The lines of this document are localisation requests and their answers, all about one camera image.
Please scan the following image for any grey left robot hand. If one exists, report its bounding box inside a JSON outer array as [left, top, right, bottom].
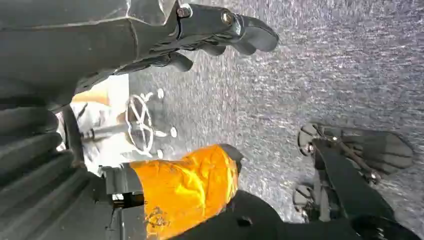
[[0, 0, 280, 240]]

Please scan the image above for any ribbed grey left arm sleeve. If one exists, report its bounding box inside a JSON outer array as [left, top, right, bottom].
[[0, 105, 115, 240]]

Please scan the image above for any grey metal rod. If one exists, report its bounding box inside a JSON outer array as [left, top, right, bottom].
[[80, 123, 142, 143]]

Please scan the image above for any white wire ring frame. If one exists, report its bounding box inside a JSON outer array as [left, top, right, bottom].
[[125, 92, 168, 159]]

